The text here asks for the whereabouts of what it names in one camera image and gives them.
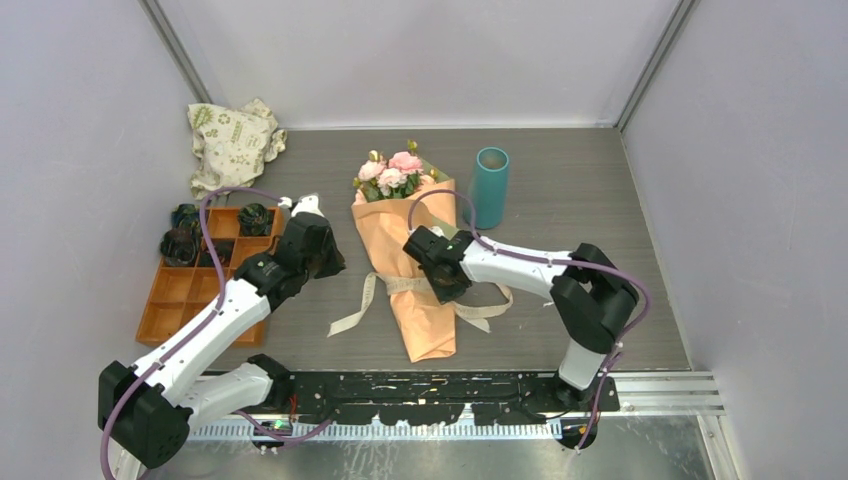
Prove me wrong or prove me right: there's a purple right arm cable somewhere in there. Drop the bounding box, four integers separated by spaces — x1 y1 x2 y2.
405 189 653 454

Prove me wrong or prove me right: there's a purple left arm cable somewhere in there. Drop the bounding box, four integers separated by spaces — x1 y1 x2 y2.
99 186 339 480

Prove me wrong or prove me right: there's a crumpled printed cloth bag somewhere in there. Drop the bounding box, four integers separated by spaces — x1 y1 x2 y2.
187 98 288 200

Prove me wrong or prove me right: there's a dark rolled fabric middle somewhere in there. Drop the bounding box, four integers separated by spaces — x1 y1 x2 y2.
197 240 236 269

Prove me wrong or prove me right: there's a pink flower bouquet orange paper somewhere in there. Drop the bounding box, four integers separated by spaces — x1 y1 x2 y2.
352 140 456 363

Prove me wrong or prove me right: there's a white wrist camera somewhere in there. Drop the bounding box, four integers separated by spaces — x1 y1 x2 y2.
428 226 445 239
277 193 324 217

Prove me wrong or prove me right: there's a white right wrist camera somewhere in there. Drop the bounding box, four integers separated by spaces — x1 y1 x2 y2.
428 226 445 239

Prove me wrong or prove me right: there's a dark rolled fabric top left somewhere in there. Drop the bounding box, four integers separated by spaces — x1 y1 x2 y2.
169 203 208 236

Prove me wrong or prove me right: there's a teal cylindrical vase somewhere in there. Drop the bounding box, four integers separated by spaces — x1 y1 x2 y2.
467 147 510 230

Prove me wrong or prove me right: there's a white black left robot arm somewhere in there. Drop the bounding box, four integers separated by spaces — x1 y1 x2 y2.
98 204 345 479

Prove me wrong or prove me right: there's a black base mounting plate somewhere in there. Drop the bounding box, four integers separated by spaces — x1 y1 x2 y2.
246 371 621 448

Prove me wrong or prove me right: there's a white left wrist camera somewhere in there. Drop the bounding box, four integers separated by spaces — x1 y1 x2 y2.
277 193 324 217

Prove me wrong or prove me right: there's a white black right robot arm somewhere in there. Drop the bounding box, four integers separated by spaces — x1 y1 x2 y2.
403 226 650 411

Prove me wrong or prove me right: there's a beige satin ribbon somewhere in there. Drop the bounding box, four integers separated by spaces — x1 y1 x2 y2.
327 272 514 337

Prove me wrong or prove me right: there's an orange compartment tray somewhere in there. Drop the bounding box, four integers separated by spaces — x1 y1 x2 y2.
135 207 285 347

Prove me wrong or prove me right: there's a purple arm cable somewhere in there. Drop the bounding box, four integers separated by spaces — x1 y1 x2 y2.
99 186 339 480
405 189 653 454

